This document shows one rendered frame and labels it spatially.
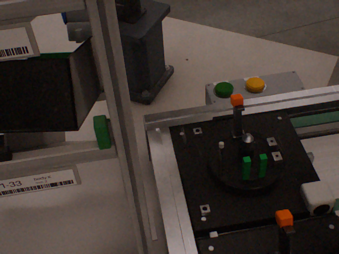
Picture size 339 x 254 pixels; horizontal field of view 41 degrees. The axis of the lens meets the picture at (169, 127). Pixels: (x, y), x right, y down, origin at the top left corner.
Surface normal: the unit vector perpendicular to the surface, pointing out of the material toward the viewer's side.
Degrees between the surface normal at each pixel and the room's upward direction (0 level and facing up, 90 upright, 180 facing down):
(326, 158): 0
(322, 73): 0
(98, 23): 90
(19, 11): 90
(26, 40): 90
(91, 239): 0
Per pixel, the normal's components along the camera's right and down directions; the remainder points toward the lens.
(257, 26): -0.06, -0.69
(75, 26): -0.03, 0.37
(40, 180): 0.16, 0.71
